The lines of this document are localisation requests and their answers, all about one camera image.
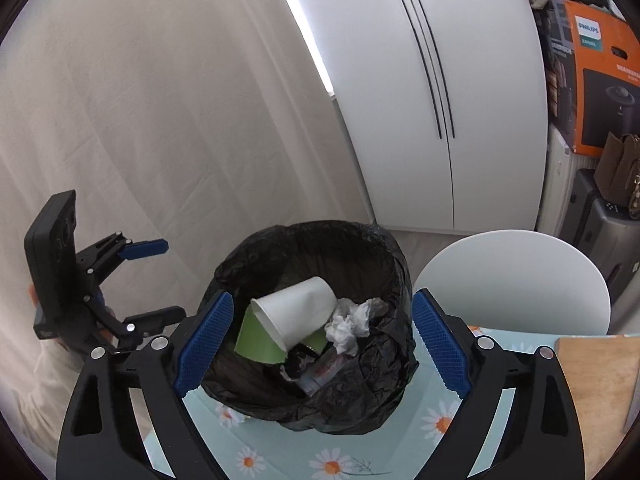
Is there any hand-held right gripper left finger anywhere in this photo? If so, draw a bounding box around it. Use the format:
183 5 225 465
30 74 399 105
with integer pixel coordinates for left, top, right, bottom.
55 290 235 480

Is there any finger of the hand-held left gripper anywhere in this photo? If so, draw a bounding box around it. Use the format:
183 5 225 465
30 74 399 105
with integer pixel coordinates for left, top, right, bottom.
75 231 169 291
82 300 187 356

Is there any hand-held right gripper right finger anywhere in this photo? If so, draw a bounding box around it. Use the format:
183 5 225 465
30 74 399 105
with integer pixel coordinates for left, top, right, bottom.
411 287 586 480

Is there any green plastic piece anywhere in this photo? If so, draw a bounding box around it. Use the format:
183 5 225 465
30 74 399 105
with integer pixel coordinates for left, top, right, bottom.
235 305 326 365

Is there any trash bin with black bag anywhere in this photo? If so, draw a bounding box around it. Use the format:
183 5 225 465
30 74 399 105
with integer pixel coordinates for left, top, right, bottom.
200 220 418 433

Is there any black cloth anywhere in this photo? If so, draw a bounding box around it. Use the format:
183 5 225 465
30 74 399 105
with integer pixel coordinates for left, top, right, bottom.
280 347 313 381

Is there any white tissue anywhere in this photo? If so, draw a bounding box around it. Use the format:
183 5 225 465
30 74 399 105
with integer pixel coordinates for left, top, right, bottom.
325 297 388 356

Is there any white paper cup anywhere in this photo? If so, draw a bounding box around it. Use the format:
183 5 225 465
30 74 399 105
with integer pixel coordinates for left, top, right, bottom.
250 276 338 352

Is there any clear plastic packaging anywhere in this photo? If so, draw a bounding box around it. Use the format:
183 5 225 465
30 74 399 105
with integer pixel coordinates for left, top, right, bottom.
297 345 351 396

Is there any white round chair back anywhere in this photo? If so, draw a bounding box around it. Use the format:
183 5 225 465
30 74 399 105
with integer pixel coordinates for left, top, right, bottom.
412 229 612 337

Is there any cream curtain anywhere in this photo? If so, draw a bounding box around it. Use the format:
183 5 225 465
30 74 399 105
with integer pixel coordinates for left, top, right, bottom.
0 0 376 461

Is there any daisy print tablecloth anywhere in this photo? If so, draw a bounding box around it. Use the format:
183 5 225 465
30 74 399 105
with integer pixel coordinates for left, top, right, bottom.
140 325 566 480

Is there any wooden board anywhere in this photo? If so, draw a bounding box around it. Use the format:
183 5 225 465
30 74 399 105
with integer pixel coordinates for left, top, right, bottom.
554 335 640 478

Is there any grey appliance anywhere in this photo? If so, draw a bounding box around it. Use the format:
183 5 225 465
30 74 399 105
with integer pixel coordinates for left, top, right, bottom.
565 167 640 301

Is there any brown handbag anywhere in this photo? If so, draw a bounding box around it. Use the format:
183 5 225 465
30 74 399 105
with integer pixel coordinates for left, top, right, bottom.
594 132 640 221

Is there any white wardrobe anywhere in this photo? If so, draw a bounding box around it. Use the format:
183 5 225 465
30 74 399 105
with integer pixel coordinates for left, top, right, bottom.
265 0 548 236

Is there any orange cardboard box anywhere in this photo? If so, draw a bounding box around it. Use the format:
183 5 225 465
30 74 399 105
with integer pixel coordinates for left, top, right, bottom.
542 0 640 156

